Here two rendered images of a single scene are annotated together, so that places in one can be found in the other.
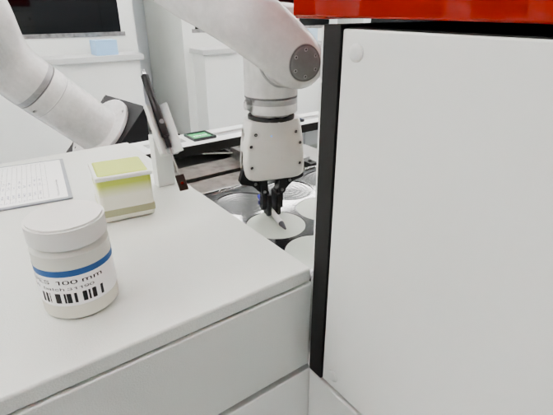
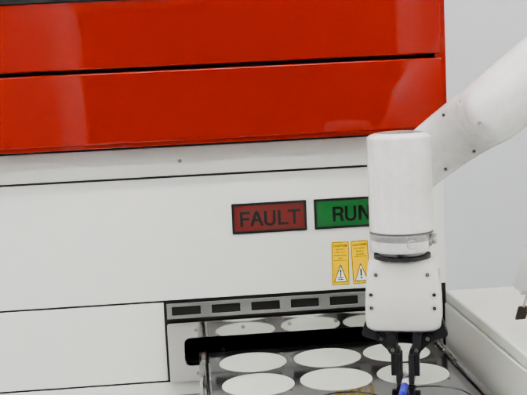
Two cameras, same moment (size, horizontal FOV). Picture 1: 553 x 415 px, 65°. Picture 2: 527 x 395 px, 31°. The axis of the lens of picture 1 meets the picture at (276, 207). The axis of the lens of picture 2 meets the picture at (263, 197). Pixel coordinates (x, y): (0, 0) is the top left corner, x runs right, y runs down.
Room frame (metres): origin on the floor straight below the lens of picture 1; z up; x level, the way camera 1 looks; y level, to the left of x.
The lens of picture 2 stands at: (1.86, 0.52, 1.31)
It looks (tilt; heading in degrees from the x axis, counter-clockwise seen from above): 7 degrees down; 212
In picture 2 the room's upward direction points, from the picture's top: 3 degrees counter-clockwise
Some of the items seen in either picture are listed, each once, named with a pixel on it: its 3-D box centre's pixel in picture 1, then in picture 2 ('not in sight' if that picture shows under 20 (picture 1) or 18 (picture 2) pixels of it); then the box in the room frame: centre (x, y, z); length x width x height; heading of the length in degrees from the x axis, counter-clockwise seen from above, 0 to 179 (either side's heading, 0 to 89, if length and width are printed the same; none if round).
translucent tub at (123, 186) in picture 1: (122, 188); not in sight; (0.57, 0.22, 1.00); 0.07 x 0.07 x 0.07; 28
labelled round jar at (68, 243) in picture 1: (73, 258); not in sight; (0.36, 0.20, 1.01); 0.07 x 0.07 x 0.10
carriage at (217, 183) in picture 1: (239, 184); not in sight; (0.92, 0.08, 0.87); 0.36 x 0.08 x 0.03; 126
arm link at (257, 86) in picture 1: (271, 50); (399, 180); (0.69, 0.01, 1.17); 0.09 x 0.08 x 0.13; 24
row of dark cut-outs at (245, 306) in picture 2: not in sight; (304, 302); (0.55, -0.23, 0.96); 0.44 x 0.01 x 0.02; 126
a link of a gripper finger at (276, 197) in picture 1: (282, 193); (390, 356); (0.70, -0.01, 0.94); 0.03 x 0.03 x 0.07; 19
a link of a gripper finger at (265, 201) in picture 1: (259, 196); (420, 356); (0.68, 0.03, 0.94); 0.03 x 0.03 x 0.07; 19
